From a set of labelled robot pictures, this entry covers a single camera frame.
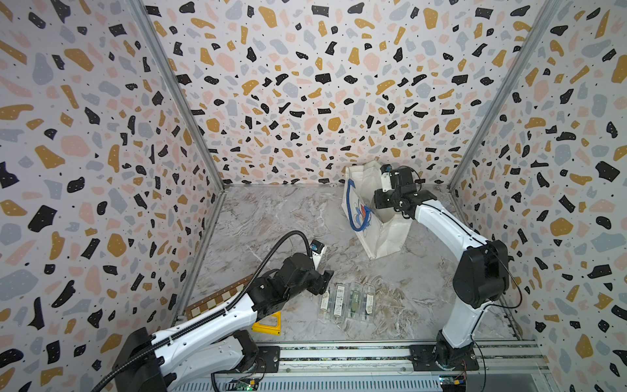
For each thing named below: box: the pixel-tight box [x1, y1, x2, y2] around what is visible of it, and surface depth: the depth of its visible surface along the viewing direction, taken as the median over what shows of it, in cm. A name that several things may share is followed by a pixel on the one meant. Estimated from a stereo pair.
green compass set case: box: [350, 288, 361, 318], surface depth 86 cm
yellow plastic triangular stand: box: [251, 310, 282, 336], surface depth 81 cm
